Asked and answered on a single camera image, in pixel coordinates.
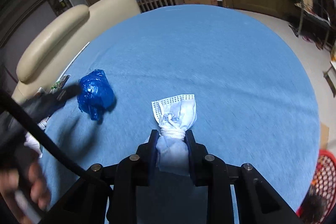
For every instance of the beige sofa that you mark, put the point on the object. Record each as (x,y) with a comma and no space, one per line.
(52,37)

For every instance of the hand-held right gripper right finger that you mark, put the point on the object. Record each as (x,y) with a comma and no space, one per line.
(191,161)

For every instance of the white tissue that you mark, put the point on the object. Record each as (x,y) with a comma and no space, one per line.
(32,144)

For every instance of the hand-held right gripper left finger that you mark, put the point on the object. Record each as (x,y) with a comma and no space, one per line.
(155,146)

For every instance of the light blue face mask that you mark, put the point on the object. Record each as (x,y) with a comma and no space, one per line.
(181,113)

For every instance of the green packet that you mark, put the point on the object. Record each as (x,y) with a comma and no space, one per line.
(54,86)

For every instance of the person's left hand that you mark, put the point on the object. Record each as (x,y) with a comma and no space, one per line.
(38,187)

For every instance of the white stick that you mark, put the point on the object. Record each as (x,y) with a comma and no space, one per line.
(78,54)

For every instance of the dark packet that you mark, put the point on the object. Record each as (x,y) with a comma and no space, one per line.
(64,81)

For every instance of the red brown cardboard box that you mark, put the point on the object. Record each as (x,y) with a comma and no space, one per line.
(324,134)

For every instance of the blue plastic bag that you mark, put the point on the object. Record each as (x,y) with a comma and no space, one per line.
(97,92)

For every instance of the blue tablecloth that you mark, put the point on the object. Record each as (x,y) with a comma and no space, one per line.
(210,69)

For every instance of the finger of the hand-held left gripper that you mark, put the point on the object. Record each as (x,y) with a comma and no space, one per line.
(71,91)

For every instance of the red plastic basket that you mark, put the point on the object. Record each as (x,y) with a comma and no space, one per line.
(325,169)

